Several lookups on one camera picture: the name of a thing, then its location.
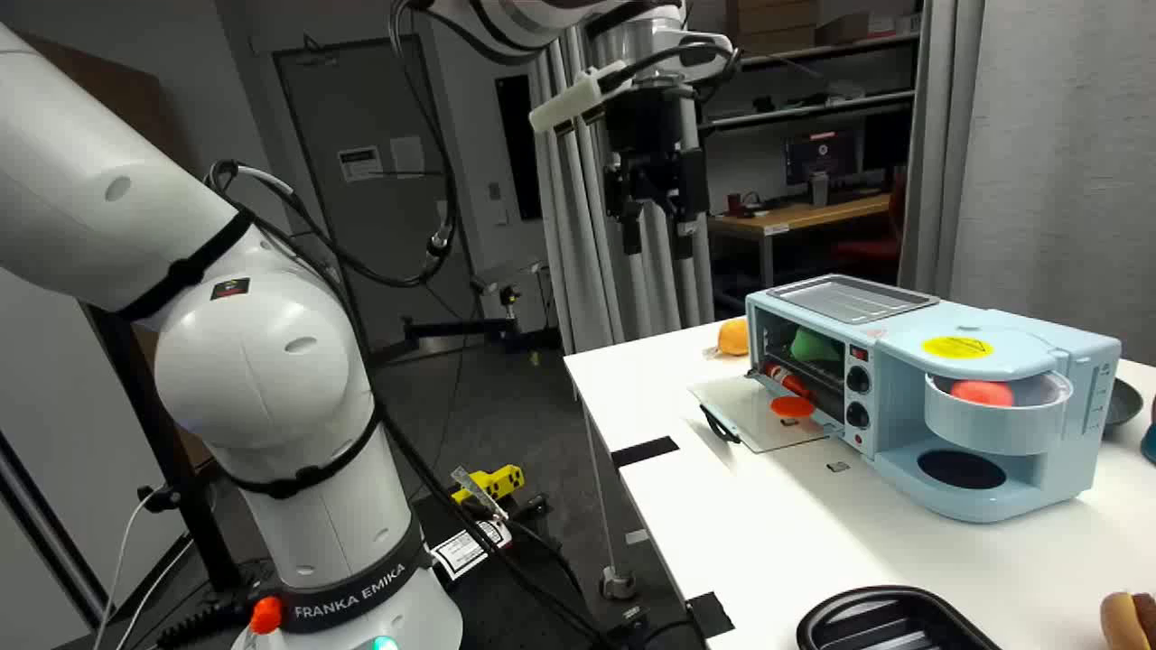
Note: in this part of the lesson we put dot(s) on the black plastic tray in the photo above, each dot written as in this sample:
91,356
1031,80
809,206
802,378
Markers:
888,617

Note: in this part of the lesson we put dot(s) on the dark storage shelf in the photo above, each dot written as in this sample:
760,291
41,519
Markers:
819,59

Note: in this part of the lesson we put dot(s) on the dark bowl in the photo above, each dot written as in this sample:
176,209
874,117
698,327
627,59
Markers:
1121,404

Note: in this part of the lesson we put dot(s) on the red toy ketchup bottle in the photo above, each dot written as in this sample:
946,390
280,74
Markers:
790,385

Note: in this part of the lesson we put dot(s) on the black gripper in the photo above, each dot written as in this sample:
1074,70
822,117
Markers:
655,150

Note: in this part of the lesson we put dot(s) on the blue cup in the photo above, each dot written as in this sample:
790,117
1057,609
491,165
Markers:
1151,436

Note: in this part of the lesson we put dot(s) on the red toy food piece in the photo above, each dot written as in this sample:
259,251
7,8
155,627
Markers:
981,393

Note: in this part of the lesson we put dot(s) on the white folded curtain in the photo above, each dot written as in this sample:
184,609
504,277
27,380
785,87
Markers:
580,239

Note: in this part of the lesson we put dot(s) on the black oven knob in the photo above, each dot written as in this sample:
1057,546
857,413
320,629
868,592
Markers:
857,378
857,418

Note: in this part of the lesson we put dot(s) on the grey curtain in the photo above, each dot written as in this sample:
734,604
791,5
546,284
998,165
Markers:
944,147

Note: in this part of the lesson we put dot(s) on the light blue toaster oven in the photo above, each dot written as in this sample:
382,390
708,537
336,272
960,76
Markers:
1033,481

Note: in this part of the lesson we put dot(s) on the large black tape strip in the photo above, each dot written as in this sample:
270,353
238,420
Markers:
645,454

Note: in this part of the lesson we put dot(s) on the yellow tool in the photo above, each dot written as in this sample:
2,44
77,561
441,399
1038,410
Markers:
491,481

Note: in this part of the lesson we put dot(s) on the small black tape strip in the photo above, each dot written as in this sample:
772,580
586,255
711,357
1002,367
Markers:
708,614

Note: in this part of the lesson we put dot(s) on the brown toy hot dog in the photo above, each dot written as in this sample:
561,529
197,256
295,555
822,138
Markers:
1128,622

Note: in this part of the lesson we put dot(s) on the wooden desk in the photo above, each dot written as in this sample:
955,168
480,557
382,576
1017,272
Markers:
798,217

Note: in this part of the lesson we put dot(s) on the green toy vegetable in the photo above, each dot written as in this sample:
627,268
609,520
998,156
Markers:
819,349

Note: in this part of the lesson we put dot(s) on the grey room door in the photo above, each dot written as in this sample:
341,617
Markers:
384,239

